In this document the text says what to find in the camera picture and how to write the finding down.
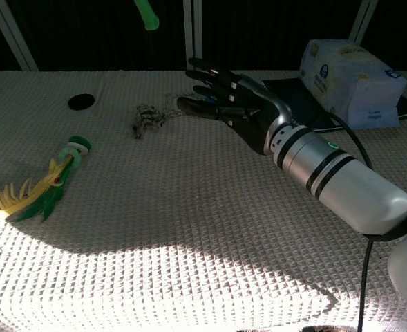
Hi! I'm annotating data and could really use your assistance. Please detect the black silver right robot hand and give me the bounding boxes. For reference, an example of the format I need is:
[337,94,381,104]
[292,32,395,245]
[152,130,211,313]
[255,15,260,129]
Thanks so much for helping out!
[176,57,296,156]

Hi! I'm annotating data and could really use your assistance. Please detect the green cylindrical stick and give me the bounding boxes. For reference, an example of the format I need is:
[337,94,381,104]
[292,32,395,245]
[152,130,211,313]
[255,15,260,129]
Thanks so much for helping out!
[133,0,160,32]

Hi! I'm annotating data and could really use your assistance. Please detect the black spiral notebook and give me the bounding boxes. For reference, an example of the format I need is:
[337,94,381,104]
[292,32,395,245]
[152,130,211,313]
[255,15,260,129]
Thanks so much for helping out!
[261,77,407,134]

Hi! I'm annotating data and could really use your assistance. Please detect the large blue white tissue pack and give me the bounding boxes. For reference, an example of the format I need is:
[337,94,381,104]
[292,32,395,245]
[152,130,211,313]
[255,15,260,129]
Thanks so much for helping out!
[299,39,407,119]

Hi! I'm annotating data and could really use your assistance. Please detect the small blue tissue packet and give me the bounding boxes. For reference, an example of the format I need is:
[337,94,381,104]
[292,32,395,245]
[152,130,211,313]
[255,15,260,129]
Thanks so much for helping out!
[347,105,400,130]

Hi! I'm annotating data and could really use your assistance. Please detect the white waffle tablecloth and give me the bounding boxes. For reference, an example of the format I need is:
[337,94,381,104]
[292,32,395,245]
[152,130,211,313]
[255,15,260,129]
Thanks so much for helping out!
[0,70,407,332]

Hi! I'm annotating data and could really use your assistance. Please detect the green yellow feather shuttlecock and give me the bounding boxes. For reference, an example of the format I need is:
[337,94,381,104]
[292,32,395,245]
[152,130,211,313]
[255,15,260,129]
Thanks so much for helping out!
[0,135,93,223]

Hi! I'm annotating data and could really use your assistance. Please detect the white frame post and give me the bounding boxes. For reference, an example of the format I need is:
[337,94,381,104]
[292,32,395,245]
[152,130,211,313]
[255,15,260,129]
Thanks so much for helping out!
[0,0,39,72]
[183,0,204,70]
[348,0,380,44]

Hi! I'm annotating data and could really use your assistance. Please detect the braided beige rope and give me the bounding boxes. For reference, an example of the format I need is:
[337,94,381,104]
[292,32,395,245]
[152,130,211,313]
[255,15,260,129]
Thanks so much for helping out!
[131,92,190,140]

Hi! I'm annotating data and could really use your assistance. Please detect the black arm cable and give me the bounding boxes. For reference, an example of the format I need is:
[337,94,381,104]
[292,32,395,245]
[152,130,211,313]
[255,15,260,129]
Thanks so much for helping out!
[313,110,377,332]

